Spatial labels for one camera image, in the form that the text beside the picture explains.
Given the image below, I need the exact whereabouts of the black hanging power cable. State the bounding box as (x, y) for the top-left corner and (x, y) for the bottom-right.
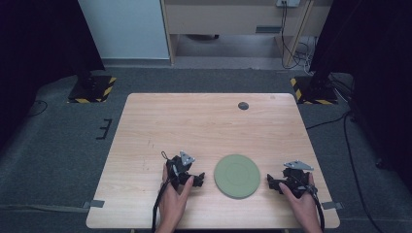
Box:
(279, 1), (306, 70)

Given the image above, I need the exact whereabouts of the long black floor cable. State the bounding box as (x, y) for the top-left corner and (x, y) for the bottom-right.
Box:
(305, 109), (378, 233)

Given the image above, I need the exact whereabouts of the white cable bundle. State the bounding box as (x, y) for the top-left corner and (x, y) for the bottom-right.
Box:
(294, 36), (318, 75)

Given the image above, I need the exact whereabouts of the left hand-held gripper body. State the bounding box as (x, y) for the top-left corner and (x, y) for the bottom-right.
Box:
(165, 150), (196, 191)

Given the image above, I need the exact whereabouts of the black striped stand base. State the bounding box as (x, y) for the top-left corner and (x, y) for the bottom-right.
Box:
(66, 74), (118, 105)
(290, 75), (339, 106)

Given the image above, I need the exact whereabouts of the thin black floor cable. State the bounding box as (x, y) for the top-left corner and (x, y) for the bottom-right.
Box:
(26, 99), (50, 118)

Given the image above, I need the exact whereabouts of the black curtain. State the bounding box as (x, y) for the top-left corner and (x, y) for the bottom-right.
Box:
(0, 0), (107, 150)
(308, 0), (412, 185)

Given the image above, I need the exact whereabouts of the person's left hand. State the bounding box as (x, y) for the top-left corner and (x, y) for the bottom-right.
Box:
(157, 164), (195, 229)

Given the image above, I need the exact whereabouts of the right hand-held gripper black cable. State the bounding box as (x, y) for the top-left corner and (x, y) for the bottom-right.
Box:
(307, 183), (326, 233)

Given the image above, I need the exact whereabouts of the grey tape strip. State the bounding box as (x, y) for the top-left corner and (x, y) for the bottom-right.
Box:
(82, 199), (106, 210)
(321, 200), (345, 211)

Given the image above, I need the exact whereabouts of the hand-held gripper black cable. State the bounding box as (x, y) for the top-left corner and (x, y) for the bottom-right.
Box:
(307, 183), (326, 233)
(151, 150), (173, 233)

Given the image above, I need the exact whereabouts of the person's right hand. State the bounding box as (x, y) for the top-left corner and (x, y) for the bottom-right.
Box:
(278, 173), (322, 228)

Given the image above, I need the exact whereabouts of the grey power strip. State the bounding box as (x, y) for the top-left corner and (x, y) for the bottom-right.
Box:
(275, 0), (301, 9)

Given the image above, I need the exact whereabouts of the green round plate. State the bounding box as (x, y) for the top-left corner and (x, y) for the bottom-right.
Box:
(213, 153), (261, 200)

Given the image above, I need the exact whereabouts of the left hand-held gripper black cable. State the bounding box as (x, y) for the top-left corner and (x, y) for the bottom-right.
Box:
(151, 150), (173, 233)

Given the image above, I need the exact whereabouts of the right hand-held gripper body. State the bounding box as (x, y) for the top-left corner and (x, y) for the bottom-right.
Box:
(281, 160), (315, 199)

